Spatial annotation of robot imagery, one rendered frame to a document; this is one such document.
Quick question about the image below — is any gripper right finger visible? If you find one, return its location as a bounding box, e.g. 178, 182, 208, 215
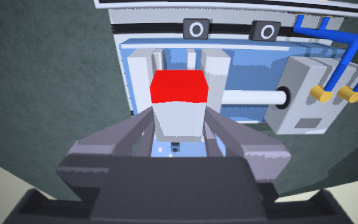
203, 106, 291, 183

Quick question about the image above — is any white block with red end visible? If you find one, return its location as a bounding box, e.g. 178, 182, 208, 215
150, 70, 208, 142

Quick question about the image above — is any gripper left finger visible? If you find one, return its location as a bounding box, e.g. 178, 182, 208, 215
67, 106, 155, 156

